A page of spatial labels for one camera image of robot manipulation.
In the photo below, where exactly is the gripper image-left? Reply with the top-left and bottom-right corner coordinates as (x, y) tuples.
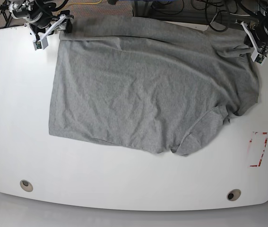
(30, 14), (73, 33)

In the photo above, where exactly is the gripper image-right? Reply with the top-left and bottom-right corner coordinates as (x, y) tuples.
(251, 26), (268, 45)

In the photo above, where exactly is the right table cable grommet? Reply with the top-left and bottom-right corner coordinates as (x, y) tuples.
(227, 189), (241, 201)

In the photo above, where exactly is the red tape rectangle marking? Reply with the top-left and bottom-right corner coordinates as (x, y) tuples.
(247, 131), (268, 167)

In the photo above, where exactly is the black tripod stand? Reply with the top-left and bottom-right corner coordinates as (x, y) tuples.
(0, 0), (12, 28)

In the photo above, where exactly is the yellow cable on floor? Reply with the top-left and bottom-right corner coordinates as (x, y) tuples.
(65, 0), (101, 8)

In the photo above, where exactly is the table cable grommet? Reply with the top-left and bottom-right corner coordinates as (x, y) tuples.
(227, 189), (241, 201)
(20, 180), (33, 192)

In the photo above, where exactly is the left table cable grommet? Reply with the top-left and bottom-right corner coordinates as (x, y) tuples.
(20, 180), (33, 192)

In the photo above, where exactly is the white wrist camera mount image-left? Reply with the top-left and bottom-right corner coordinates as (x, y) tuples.
(25, 10), (74, 50)

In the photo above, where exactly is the grey T-shirt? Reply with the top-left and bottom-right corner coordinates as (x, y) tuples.
(48, 17), (259, 156)

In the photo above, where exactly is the white wrist camera mount image-right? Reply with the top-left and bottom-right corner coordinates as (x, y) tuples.
(235, 20), (268, 65)

